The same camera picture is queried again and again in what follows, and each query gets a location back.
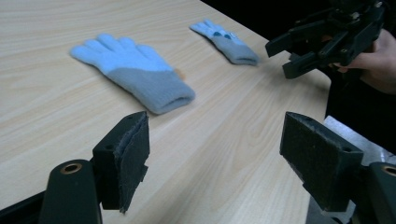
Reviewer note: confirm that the blue cloth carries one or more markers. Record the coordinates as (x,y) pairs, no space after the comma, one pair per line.
(140,74)

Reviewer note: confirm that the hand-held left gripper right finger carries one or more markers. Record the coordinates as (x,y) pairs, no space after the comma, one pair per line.
(320,158)

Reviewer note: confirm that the light blue knit glove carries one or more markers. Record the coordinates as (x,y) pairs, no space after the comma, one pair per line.
(230,45)

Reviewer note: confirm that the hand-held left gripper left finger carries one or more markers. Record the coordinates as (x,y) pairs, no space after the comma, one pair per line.
(130,155)

